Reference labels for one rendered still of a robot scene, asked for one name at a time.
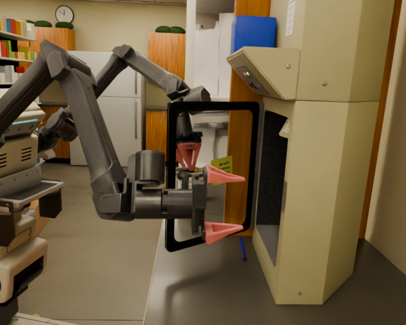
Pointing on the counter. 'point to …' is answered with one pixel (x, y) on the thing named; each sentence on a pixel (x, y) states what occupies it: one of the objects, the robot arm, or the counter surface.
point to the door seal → (174, 160)
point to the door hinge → (257, 164)
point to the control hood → (270, 68)
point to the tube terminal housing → (325, 142)
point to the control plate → (251, 79)
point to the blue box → (252, 32)
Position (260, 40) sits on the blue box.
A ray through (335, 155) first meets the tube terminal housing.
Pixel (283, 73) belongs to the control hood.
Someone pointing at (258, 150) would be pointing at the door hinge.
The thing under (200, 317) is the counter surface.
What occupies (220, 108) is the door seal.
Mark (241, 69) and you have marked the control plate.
